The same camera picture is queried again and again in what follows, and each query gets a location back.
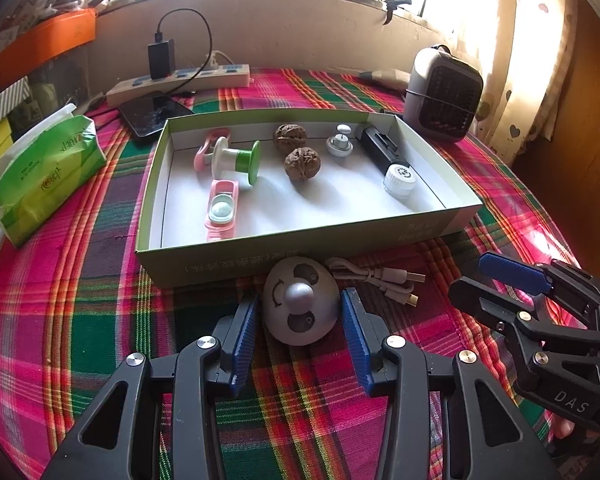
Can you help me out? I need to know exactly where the beige power strip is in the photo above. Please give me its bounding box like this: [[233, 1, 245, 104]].
[[106, 63, 251, 107]]

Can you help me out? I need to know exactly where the black charger plug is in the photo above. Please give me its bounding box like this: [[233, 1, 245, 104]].
[[147, 38, 176, 81]]

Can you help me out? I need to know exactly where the wooden cabinet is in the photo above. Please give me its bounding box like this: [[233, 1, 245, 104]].
[[512, 0, 600, 271]]

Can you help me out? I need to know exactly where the green and white spool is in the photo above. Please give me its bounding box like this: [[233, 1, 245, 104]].
[[211, 138, 262, 192]]

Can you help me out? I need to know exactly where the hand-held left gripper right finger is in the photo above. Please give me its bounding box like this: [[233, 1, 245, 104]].
[[341, 287, 563, 480]]

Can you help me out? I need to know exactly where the white egg-shaped gadget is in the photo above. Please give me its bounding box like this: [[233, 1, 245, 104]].
[[262, 256, 341, 346]]

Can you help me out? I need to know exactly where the green cardboard box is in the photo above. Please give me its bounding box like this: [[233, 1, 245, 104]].
[[134, 108, 483, 288]]

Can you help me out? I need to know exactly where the black smartphone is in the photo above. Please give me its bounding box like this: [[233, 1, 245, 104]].
[[119, 92, 195, 141]]

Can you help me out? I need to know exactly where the orange storage box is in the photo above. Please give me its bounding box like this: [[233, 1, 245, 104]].
[[0, 8, 97, 86]]

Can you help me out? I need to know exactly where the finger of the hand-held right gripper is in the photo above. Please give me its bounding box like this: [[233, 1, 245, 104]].
[[448, 277, 600, 361], [477, 251, 600, 321]]

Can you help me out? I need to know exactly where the black charger cable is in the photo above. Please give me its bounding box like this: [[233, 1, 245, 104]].
[[155, 8, 213, 97]]

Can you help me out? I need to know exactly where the plaid tablecloth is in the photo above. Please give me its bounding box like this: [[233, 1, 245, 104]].
[[0, 67, 586, 480]]

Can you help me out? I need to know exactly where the person's right hand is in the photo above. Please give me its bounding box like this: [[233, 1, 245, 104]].
[[549, 406, 581, 455]]

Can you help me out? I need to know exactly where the small brown walnut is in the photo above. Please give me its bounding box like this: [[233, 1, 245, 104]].
[[272, 123, 307, 153]]

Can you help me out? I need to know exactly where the green tissue pack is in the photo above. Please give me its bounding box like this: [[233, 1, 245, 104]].
[[0, 103, 107, 248]]

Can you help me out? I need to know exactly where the heart print curtain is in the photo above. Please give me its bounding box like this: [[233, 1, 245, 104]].
[[475, 0, 586, 156]]

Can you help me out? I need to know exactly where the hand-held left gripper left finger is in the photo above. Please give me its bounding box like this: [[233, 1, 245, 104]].
[[40, 292, 261, 480]]

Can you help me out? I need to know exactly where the small white knob gadget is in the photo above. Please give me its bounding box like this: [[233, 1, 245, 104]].
[[326, 124, 354, 159]]

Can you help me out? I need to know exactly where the pink tray with mint cup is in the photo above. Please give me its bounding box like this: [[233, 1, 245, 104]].
[[205, 178, 241, 242]]

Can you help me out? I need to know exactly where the white charging cable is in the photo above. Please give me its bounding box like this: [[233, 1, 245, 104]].
[[325, 257, 427, 307]]

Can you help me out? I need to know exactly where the white round cap gadget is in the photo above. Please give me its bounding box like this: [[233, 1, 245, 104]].
[[382, 162, 415, 198]]

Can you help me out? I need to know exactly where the grey desktop heater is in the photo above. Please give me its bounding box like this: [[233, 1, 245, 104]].
[[402, 46, 484, 142]]

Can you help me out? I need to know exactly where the striped white box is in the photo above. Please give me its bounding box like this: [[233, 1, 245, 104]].
[[0, 80, 31, 136]]

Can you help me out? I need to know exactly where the pink plastic clip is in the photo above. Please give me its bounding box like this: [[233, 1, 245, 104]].
[[194, 129, 232, 171]]

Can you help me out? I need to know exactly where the black rectangular device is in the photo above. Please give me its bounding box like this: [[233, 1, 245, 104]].
[[355, 125, 410, 175]]

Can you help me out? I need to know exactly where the large brown walnut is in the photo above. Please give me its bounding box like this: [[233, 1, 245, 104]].
[[284, 146, 322, 181]]

